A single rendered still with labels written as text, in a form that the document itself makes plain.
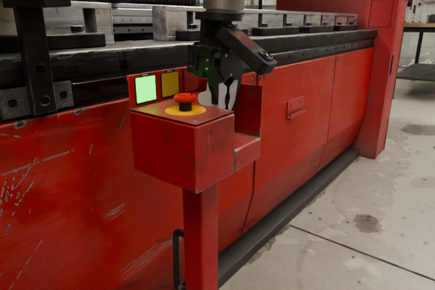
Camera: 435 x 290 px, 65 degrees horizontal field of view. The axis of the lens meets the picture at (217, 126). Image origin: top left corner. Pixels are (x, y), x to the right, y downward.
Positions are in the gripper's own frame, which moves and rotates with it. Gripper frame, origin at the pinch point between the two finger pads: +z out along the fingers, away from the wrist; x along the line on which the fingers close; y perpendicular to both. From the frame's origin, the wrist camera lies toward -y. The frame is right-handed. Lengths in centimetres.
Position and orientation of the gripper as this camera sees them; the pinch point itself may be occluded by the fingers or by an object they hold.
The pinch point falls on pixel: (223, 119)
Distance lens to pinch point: 67.5
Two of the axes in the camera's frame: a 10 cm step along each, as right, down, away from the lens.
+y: -7.9, -2.6, 5.6
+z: -0.7, 9.4, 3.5
